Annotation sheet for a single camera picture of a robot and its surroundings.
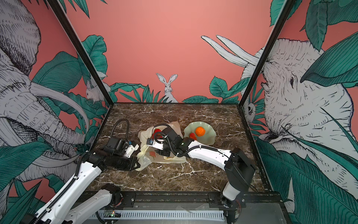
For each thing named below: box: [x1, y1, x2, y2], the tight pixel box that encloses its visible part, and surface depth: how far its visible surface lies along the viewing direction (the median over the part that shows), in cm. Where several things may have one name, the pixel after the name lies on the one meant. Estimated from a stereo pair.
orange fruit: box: [195, 126, 206, 137], surface depth 100 cm
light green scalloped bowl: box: [183, 120, 217, 146], surface depth 101 cm
